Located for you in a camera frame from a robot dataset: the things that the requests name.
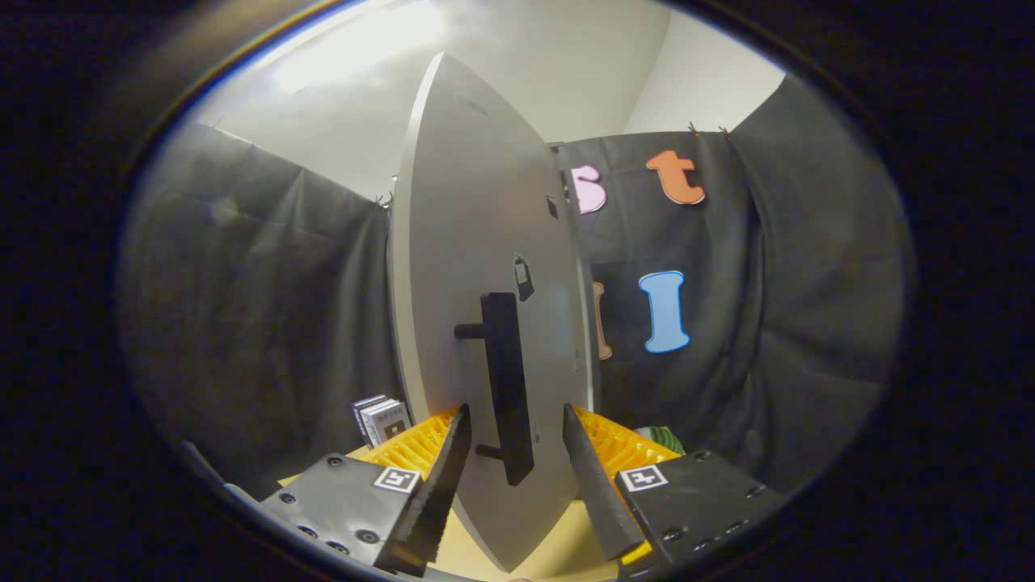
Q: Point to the stack of books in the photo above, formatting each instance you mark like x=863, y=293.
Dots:
x=384, y=419

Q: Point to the black backdrop cloth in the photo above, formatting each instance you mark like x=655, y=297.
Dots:
x=259, y=299

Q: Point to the watermelon slice cushion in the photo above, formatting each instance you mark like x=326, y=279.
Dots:
x=663, y=440

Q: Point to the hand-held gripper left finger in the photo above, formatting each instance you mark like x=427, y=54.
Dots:
x=428, y=509

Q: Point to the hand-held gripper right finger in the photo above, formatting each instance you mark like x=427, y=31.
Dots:
x=602, y=501

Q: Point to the white shoe cabinet door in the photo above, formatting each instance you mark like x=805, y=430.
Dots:
x=469, y=210

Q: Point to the grey shoe cabinet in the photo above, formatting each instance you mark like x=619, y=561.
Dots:
x=587, y=267

